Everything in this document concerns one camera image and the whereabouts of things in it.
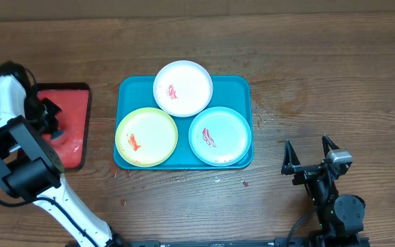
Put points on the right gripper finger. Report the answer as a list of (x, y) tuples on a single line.
[(290, 160), (328, 145)]

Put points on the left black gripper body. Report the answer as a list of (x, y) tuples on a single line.
[(42, 113)]

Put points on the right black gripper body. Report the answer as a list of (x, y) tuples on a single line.
[(307, 173)]

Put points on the black bow-shaped sponge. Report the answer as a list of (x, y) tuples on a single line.
[(57, 134)]

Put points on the yellow-green plate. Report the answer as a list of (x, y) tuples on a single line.
[(146, 137)]

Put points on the white plate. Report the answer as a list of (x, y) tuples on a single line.
[(183, 88)]

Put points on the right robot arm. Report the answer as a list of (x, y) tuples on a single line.
[(340, 216)]

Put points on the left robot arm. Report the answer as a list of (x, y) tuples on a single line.
[(31, 172)]

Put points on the dark red tray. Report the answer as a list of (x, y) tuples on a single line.
[(74, 99)]

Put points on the teal plastic serving tray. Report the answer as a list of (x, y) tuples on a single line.
[(231, 91)]

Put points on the light blue plate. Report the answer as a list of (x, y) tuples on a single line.
[(221, 137)]

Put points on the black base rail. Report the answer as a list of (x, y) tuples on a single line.
[(277, 242)]

